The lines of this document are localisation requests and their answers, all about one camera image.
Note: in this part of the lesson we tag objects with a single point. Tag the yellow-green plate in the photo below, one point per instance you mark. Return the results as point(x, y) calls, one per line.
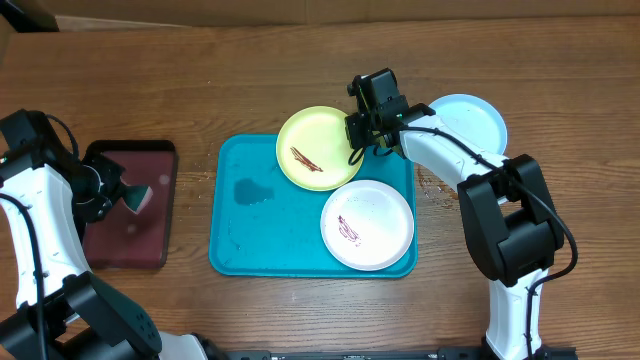
point(313, 152)

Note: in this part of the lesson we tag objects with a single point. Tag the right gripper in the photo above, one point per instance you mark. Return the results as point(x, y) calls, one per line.
point(353, 126)

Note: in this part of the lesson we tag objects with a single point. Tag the light blue plate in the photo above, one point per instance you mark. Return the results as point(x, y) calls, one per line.
point(475, 119)

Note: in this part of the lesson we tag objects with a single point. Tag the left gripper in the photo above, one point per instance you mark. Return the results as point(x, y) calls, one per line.
point(91, 212)

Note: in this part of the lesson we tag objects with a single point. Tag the teal plastic tray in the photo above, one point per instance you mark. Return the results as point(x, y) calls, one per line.
point(263, 225)

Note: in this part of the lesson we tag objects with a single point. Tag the black tray with red liquid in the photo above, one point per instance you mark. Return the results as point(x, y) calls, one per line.
point(124, 239)

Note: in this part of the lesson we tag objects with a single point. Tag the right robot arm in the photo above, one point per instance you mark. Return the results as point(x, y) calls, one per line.
point(512, 230)

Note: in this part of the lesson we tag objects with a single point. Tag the pink-white plate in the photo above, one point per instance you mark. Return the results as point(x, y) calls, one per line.
point(367, 225)

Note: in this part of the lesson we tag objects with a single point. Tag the green and pink sponge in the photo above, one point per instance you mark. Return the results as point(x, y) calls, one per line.
point(136, 197)

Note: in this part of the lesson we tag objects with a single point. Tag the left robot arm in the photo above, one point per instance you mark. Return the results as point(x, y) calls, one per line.
point(64, 310)

